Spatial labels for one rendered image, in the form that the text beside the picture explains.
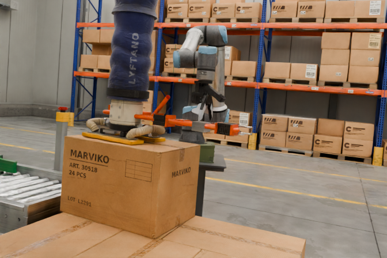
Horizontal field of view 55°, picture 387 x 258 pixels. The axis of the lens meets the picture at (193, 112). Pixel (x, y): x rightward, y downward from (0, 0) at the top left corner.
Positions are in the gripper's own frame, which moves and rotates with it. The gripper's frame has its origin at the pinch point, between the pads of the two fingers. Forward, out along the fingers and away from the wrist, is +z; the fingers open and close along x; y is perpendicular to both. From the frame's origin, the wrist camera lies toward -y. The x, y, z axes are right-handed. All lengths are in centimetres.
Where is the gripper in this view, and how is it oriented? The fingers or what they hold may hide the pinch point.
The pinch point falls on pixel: (205, 121)
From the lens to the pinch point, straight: 182.5
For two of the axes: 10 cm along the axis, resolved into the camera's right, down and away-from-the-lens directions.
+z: -0.8, 10.0, 0.5
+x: -4.0, 0.1, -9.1
